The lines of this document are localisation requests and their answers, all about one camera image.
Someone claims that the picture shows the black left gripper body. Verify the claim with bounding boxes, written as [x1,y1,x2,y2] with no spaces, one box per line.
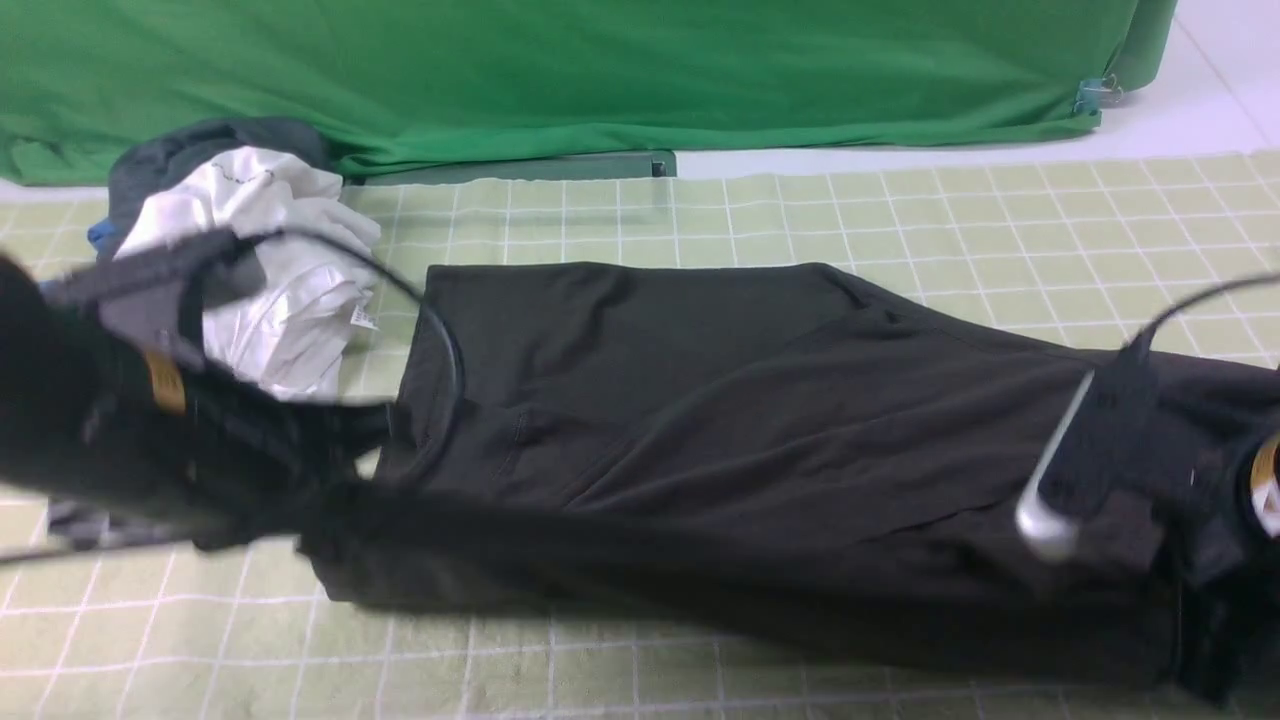
[150,370,401,551]

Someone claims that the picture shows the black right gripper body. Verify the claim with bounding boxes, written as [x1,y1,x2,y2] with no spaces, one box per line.
[1036,342,1242,577]

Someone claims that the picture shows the dark gray long-sleeve shirt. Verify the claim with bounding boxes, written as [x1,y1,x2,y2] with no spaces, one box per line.
[300,263,1277,696]

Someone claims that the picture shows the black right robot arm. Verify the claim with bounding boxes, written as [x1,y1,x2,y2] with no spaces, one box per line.
[1015,337,1277,706]

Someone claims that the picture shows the white crumpled shirt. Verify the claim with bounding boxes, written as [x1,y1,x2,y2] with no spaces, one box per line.
[122,146,381,398]

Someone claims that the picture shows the blue crumpled shirt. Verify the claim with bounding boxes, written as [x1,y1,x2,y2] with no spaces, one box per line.
[86,218,124,258]

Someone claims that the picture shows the light green checkered tablecloth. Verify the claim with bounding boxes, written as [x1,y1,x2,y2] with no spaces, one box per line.
[1,149,1277,719]

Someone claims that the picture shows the blue binder clip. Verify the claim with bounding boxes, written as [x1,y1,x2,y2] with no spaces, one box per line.
[1071,74,1125,117]

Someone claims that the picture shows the green backdrop cloth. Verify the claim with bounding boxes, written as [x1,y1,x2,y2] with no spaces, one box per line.
[1,1,1176,186]

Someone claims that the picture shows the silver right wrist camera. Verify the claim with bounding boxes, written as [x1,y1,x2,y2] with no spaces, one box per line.
[1015,368,1100,561]

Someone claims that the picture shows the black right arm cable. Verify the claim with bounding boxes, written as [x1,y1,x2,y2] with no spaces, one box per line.
[1125,275,1280,366]

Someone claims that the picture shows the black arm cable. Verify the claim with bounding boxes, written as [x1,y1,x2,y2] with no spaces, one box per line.
[1125,275,1280,366]
[180,228,463,471]

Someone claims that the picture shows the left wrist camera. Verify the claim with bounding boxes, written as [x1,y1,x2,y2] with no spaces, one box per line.
[42,228,268,356]

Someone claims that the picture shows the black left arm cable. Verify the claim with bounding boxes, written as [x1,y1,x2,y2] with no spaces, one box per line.
[180,228,463,471]

